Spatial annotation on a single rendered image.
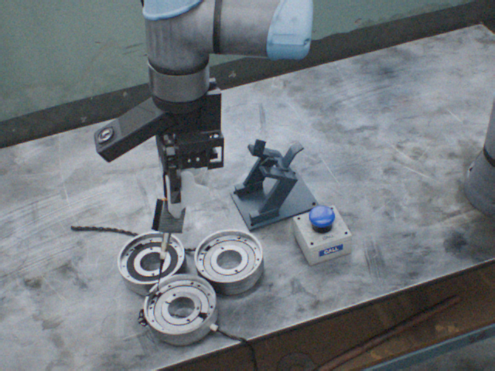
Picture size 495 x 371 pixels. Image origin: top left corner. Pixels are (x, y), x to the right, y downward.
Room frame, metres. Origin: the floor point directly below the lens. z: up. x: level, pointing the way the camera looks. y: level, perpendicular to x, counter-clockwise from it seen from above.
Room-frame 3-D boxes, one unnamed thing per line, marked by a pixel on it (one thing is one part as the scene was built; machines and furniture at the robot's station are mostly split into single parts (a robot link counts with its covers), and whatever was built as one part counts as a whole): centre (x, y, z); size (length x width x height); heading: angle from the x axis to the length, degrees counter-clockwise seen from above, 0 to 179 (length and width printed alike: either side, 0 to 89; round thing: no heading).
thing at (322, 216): (0.67, -0.11, 0.85); 0.04 x 0.04 x 0.05
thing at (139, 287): (0.65, 0.16, 0.82); 0.10 x 0.10 x 0.04
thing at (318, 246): (0.67, -0.11, 0.82); 0.08 x 0.07 x 0.05; 103
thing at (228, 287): (0.64, 0.04, 0.82); 0.10 x 0.10 x 0.04
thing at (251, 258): (0.64, 0.04, 0.82); 0.08 x 0.08 x 0.02
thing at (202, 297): (0.56, 0.12, 0.82); 0.08 x 0.08 x 0.02
